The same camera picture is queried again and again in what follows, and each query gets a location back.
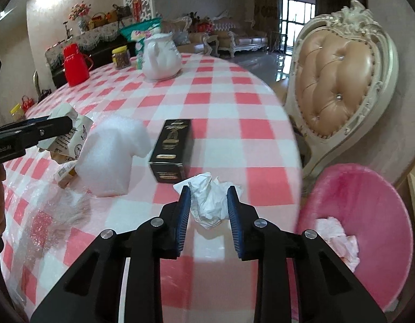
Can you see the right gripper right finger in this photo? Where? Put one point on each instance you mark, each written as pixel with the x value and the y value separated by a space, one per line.
pixel 327 291

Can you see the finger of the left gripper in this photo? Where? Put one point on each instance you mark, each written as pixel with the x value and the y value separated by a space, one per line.
pixel 22 123
pixel 48 129

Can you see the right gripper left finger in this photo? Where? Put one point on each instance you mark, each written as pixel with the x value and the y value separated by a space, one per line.
pixel 127 262

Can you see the cream paper bag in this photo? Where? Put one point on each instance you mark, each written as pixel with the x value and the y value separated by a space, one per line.
pixel 66 146

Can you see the white foam block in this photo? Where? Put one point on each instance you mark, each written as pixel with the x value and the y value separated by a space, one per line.
pixel 105 162

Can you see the black carton box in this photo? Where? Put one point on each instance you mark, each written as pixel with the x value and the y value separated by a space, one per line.
pixel 171 156

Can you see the small white tissue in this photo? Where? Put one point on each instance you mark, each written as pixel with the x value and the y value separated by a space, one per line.
pixel 208 198

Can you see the small cream labelled box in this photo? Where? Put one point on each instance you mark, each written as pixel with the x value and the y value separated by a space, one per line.
pixel 65 174

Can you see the pink lined trash bin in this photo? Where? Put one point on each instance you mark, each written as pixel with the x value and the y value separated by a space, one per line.
pixel 369 208

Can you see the yellow lid jar left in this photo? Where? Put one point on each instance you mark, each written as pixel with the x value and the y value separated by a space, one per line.
pixel 18 113

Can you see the yellow lid jar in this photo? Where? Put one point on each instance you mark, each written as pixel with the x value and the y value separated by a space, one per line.
pixel 18 113
pixel 121 57

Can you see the red handbag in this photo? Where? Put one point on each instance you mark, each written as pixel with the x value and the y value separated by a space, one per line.
pixel 27 103

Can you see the red thermos jug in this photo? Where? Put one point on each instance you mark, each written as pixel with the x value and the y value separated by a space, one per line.
pixel 77 65

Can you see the black piano with lace cover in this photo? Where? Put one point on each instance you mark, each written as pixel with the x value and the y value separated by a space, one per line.
pixel 97 44

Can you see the yellow lid jar centre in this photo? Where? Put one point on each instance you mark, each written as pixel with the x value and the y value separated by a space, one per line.
pixel 121 57

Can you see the flower vase bouquet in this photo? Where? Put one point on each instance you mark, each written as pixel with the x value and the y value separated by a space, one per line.
pixel 79 14

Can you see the green snack bag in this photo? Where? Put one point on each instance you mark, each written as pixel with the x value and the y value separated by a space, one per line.
pixel 138 33

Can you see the white porcelain teapot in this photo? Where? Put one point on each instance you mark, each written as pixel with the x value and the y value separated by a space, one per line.
pixel 161 58

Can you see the pink checkered plastic tablecloth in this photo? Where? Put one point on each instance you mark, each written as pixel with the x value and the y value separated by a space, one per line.
pixel 214 119

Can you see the cream sofa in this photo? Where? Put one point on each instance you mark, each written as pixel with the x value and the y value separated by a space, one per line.
pixel 234 36

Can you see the cream tufted leather chair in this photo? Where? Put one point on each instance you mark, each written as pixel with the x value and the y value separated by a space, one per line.
pixel 343 75

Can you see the balcony window door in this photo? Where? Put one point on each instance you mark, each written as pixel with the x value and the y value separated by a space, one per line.
pixel 293 15

